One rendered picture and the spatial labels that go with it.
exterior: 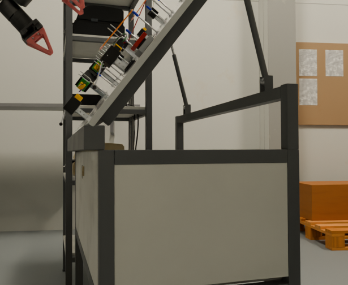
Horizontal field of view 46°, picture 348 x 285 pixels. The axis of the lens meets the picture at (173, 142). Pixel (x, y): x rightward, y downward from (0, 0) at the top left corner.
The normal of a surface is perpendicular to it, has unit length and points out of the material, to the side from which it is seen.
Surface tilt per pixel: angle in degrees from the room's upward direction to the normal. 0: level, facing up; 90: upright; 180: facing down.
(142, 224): 90
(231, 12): 90
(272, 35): 90
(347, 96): 90
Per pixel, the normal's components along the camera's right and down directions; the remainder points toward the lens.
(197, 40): 0.12, -0.03
